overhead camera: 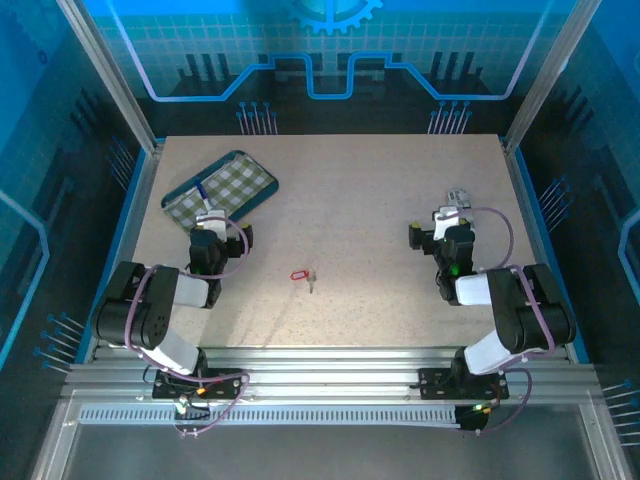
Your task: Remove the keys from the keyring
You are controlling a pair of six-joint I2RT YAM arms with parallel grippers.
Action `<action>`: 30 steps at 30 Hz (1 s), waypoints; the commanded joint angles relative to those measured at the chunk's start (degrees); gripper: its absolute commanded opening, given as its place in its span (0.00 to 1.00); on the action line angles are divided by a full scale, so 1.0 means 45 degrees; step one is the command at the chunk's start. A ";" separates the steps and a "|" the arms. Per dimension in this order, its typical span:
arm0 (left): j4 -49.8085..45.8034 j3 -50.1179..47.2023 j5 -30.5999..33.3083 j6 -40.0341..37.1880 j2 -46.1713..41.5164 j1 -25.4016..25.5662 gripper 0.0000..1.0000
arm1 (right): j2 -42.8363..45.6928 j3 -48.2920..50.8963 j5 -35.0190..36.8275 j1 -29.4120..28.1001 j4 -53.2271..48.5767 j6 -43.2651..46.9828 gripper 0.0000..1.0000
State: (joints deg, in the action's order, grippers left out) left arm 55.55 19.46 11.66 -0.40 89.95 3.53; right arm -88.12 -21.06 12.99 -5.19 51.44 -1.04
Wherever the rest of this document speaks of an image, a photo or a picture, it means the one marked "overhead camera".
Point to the silver key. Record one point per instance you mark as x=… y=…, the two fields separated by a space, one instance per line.
x=311 y=285

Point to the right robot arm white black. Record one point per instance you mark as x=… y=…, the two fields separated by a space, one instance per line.
x=525 y=310

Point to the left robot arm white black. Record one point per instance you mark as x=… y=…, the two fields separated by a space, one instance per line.
x=150 y=300

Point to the small grey labelled box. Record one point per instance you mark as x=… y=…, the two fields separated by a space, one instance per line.
x=457 y=196

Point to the blue white pen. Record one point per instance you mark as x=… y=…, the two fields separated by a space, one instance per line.
x=202 y=195

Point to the teal tray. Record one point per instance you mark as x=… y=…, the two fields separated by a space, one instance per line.
x=182 y=189

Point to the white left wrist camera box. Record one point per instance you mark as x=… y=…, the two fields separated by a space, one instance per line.
x=210 y=222

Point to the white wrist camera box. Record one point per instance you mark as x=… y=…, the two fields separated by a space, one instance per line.
x=210 y=222
x=442 y=220

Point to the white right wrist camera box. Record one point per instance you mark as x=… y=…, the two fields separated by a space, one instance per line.
x=442 y=220

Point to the aluminium side rail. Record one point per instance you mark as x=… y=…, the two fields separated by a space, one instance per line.
x=149 y=172
x=517 y=175

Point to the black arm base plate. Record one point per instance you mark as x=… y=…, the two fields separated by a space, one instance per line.
x=435 y=385
x=225 y=387

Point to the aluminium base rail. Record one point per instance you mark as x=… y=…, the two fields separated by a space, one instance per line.
x=325 y=370

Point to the aluminium frame post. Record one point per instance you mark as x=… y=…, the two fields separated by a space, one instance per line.
x=112 y=75
x=550 y=70

